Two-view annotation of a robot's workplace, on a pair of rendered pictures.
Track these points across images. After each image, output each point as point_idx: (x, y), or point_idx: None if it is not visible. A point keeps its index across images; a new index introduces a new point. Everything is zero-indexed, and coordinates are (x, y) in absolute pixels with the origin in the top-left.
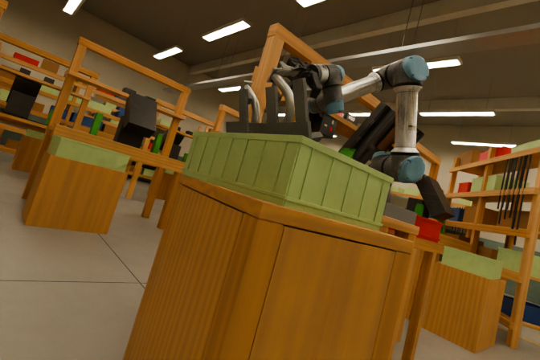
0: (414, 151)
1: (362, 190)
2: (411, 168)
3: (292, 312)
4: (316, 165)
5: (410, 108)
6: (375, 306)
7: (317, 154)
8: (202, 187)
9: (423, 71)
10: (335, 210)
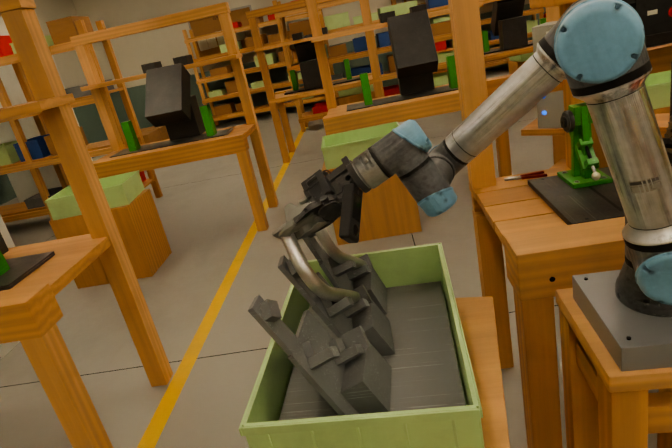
0: (662, 242)
1: (402, 447)
2: (663, 282)
3: None
4: (286, 447)
5: (619, 144)
6: None
7: (278, 436)
8: None
9: (616, 45)
10: None
